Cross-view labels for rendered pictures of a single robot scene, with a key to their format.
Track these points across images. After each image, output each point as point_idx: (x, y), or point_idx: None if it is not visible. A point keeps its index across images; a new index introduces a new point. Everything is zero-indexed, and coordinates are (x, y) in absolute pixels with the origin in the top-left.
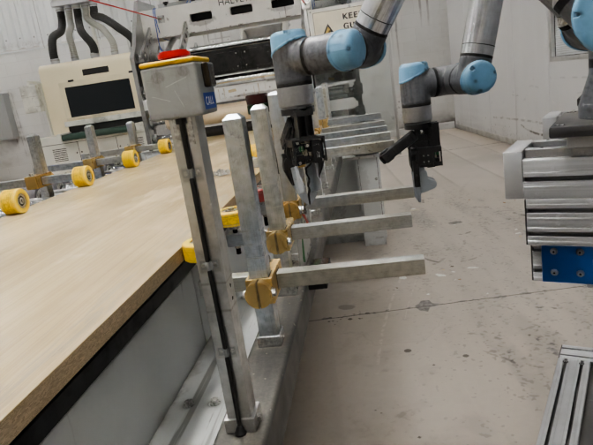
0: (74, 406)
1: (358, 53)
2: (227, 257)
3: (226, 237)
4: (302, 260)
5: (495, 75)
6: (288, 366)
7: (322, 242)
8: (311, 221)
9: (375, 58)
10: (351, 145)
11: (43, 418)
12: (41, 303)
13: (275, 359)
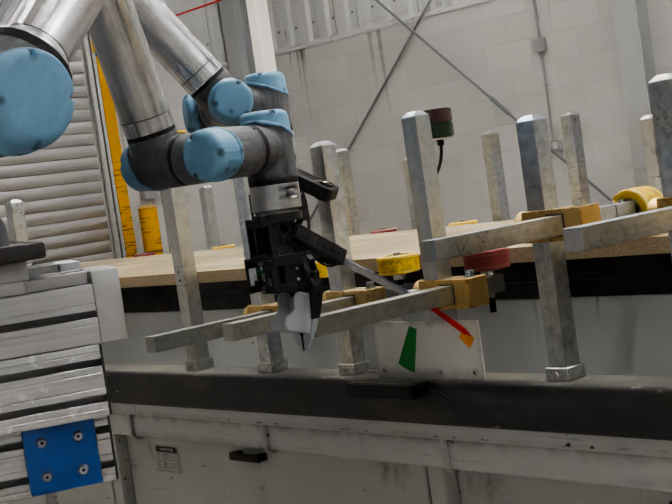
0: (243, 309)
1: (185, 120)
2: (178, 254)
3: (524, 309)
4: (392, 358)
5: (120, 170)
6: (236, 380)
7: (569, 411)
8: (561, 357)
9: (212, 118)
10: (488, 228)
11: (225, 299)
12: None
13: (244, 372)
